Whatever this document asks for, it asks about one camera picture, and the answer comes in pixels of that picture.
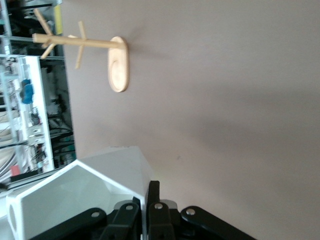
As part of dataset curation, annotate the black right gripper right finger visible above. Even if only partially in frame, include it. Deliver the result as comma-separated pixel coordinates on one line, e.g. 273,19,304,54
146,179,258,240

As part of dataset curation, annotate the yellow tape strip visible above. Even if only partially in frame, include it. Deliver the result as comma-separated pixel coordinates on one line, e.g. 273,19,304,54
53,4,62,36

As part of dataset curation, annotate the white workbench with clutter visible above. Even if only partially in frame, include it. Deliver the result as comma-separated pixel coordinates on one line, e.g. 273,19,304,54
0,54,56,185

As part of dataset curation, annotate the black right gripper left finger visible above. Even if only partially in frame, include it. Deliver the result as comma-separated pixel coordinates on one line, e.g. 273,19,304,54
32,196,142,240

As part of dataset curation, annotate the paper table cover sheet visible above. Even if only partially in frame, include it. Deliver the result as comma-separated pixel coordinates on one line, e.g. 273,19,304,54
59,0,320,240

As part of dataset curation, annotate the white faceted ceramic cup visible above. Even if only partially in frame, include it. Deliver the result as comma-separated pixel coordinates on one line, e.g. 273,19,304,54
5,146,156,240

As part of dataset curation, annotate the blue plastic object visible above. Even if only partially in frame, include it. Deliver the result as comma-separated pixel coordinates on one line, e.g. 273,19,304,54
20,78,35,105

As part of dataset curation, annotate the wooden cup rack tree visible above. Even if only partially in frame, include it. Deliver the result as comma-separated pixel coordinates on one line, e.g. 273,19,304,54
31,8,131,94

